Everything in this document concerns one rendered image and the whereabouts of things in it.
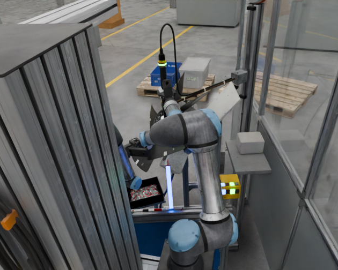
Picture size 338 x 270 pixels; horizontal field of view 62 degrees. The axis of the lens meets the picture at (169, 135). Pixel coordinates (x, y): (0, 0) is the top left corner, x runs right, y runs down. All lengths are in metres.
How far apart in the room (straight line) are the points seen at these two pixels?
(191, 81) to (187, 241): 3.74
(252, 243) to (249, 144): 0.96
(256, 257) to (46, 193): 2.23
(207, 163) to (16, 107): 0.75
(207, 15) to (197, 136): 8.01
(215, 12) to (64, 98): 8.42
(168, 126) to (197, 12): 8.10
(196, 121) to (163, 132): 0.12
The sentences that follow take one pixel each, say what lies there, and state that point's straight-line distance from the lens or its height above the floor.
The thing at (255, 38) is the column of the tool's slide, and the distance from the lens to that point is 1.98.
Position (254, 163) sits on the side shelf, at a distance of 2.02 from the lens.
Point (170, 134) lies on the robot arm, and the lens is 0.98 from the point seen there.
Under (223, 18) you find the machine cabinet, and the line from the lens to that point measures 8.80.
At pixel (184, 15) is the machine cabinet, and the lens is 9.18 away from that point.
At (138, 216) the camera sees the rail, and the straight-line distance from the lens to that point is 1.72.
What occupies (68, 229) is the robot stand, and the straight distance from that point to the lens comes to 0.56.
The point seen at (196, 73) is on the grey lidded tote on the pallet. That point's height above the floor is 0.42.
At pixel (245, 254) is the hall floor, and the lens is 2.58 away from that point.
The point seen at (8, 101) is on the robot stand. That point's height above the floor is 1.99.
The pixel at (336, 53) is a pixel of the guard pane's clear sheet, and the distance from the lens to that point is 1.37.
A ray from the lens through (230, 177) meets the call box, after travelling 1.58.
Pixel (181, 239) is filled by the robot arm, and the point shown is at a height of 1.26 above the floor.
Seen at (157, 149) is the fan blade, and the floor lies 1.18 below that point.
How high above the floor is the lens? 2.15
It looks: 34 degrees down
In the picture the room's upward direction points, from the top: 4 degrees counter-clockwise
